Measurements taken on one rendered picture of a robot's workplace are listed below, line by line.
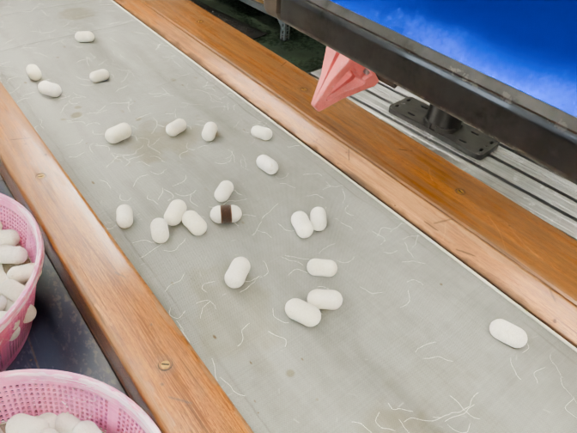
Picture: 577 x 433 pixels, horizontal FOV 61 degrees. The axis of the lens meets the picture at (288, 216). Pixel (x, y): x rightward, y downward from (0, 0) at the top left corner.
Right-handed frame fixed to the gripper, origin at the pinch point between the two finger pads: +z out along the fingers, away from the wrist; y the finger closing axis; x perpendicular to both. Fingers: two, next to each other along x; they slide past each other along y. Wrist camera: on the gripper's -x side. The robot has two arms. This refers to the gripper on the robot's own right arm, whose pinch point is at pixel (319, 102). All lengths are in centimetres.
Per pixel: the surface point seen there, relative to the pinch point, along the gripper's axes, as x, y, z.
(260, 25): 155, -198, -49
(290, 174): 8.1, -2.6, 8.4
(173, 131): 1.6, -18.1, 14.1
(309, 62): 151, -145, -45
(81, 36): 2, -54, 13
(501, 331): 7.0, 28.9, 7.1
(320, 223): 4.2, 7.9, 10.5
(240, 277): -3.7, 9.4, 19.5
